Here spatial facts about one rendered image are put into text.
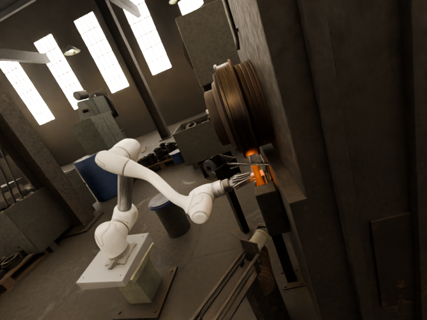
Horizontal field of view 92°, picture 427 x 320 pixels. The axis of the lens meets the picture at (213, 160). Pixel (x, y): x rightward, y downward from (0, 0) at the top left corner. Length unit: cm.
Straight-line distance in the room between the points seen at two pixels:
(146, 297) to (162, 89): 1045
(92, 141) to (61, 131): 1032
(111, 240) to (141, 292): 46
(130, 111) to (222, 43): 923
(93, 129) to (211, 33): 265
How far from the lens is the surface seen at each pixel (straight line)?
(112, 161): 127
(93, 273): 184
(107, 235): 162
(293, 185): 78
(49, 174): 370
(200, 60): 363
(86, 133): 453
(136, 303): 199
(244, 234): 196
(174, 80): 1136
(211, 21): 373
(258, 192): 93
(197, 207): 103
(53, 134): 1518
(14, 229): 371
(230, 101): 84
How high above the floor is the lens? 129
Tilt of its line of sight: 20 degrees down
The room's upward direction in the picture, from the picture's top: 22 degrees counter-clockwise
